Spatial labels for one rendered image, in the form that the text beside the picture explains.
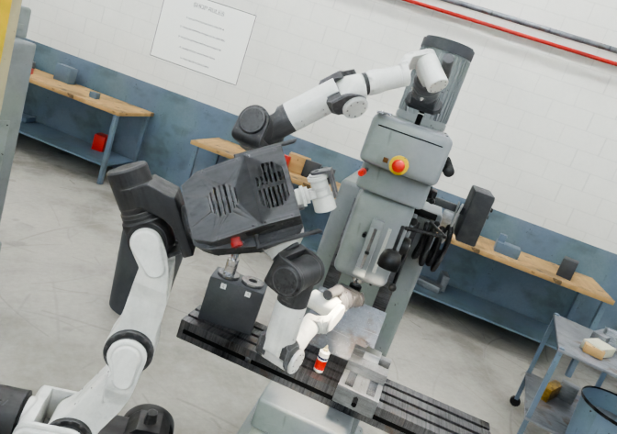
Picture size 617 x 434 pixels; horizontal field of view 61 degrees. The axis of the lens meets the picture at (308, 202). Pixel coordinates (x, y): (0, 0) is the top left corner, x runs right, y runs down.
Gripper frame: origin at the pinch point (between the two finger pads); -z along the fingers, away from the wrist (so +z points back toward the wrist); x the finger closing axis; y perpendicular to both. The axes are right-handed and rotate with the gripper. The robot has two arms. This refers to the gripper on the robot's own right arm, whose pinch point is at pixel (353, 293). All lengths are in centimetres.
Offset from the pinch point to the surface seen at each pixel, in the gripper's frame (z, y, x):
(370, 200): 10.3, -37.0, 2.9
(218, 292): 17, 19, 46
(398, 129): 23, -63, -2
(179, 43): -324, -57, 413
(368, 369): 4.2, 21.7, -17.1
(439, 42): -13, -96, 7
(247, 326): 10.9, 28.8, 31.9
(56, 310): -43, 123, 194
